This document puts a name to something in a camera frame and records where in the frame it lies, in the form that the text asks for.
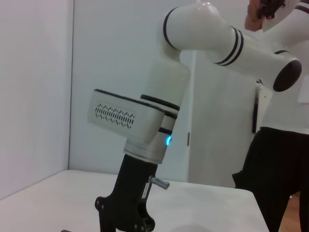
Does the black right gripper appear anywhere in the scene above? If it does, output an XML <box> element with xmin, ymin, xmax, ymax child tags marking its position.
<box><xmin>95</xmin><ymin>154</ymin><xmax>157</xmax><ymax>232</ymax></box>

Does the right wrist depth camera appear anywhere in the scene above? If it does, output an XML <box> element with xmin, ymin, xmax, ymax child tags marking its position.
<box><xmin>86</xmin><ymin>88</ymin><xmax>165</xmax><ymax>146</ymax></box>

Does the person's raised hand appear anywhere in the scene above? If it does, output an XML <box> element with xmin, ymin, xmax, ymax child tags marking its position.
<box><xmin>244</xmin><ymin>0</ymin><xmax>265</xmax><ymax>31</ymax></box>

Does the person in white shirt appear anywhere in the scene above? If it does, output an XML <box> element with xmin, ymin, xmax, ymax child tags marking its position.
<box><xmin>231</xmin><ymin>0</ymin><xmax>309</xmax><ymax>232</ymax></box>

